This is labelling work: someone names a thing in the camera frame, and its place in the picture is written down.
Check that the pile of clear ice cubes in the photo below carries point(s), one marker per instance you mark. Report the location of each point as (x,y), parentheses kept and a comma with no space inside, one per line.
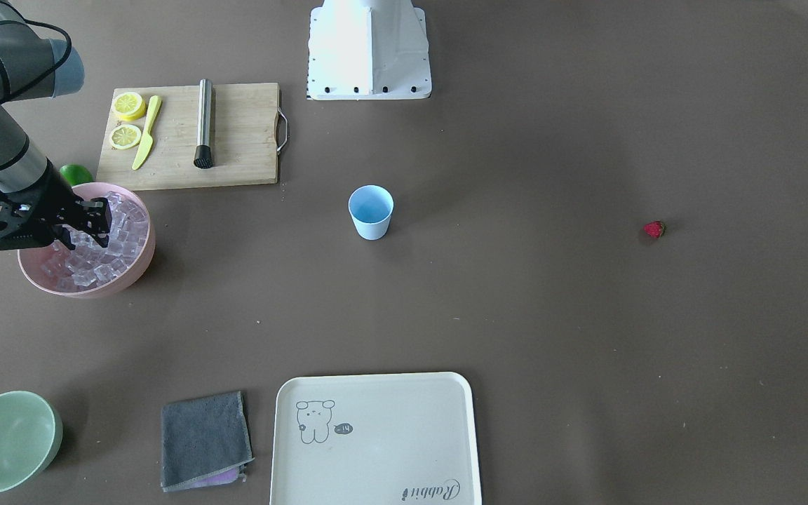
(90,266)

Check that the lemon slice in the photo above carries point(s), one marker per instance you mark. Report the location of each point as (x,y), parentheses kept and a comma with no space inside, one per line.
(129,106)
(125,136)

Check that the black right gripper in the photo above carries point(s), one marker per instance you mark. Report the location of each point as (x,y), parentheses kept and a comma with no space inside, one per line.
(55,203)

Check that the lemon slice lower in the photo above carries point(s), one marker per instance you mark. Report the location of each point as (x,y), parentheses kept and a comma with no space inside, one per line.
(125,136)

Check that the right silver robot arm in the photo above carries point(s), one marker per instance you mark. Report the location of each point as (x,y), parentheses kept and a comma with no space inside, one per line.
(36,60)

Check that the green lime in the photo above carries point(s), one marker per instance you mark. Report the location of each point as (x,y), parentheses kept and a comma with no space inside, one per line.
(75,174)

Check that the cream rabbit tray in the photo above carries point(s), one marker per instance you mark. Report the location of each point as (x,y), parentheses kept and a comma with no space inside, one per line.
(407,438)

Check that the steel muddler black tip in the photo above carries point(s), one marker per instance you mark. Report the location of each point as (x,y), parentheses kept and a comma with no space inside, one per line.
(203,157)

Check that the yellow plastic knife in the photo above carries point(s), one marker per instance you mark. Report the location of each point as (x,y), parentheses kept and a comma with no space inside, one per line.
(146,142)

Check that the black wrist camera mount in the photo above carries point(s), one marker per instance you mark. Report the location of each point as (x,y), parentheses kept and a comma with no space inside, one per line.
(24,220)

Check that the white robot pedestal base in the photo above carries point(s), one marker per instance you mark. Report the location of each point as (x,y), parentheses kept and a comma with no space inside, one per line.
(368,50)

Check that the red strawberry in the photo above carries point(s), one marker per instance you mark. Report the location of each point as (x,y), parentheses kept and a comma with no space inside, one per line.
(654,229)

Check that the green bowl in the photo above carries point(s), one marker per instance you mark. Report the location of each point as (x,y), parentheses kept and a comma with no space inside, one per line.
(31,433)

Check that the light blue cup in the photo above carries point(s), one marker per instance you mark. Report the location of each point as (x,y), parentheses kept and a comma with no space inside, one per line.
(370,208)

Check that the pink bowl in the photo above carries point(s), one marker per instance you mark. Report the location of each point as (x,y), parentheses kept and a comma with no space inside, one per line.
(28,258)

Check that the lemon slice upper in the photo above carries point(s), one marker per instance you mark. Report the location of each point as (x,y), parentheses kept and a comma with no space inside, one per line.
(129,106)

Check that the bamboo cutting board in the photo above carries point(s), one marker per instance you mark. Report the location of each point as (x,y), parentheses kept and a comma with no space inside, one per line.
(244,140)

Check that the grey folded cloth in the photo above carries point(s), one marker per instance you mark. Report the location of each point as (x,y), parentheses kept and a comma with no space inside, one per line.
(205,442)

